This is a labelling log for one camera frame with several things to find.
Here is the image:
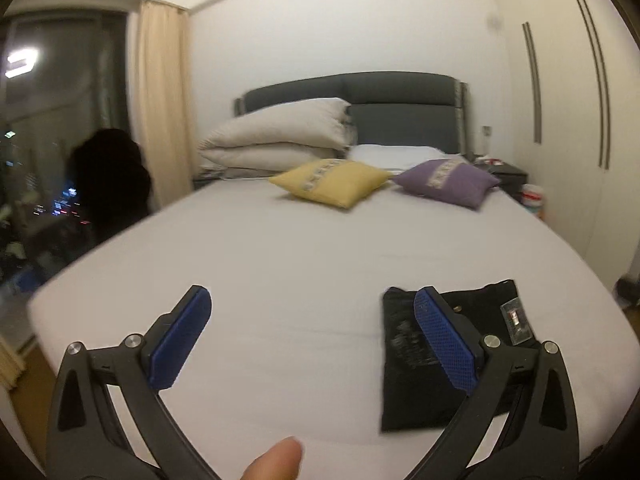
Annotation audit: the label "black denim pants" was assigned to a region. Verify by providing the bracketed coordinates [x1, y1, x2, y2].
[380, 280, 540, 434]

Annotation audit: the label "left hand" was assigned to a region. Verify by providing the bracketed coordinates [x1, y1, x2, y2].
[241, 437, 304, 480]

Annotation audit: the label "white bed mattress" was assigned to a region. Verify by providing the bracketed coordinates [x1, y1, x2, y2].
[29, 180, 639, 479]

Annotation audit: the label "white striped bucket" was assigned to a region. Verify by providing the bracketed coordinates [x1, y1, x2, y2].
[521, 183, 544, 220]

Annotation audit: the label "black chair silhouette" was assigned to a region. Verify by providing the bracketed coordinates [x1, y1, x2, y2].
[67, 128, 152, 243]

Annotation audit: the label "dark bedside table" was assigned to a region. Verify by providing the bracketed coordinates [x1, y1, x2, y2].
[474, 157, 528, 202]

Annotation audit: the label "purple cushion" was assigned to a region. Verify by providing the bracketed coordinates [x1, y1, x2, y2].
[392, 158, 500, 210]

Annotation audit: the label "white pillow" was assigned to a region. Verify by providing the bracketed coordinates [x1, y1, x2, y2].
[347, 144, 447, 171]

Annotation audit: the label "beige curtain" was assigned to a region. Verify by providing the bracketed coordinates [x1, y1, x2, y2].
[136, 1, 196, 207]

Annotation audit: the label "yellow cushion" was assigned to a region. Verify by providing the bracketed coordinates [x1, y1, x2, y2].
[268, 158, 393, 210]

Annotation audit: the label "folded beige duvet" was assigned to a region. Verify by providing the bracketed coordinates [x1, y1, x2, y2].
[198, 98, 357, 178]

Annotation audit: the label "dark grey headboard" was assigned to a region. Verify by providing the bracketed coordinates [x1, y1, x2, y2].
[233, 72, 473, 157]

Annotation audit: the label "dark glass window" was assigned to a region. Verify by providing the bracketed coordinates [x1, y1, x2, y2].
[1, 9, 129, 352]

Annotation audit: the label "white wardrobe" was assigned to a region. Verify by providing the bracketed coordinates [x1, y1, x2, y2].
[497, 0, 639, 288]

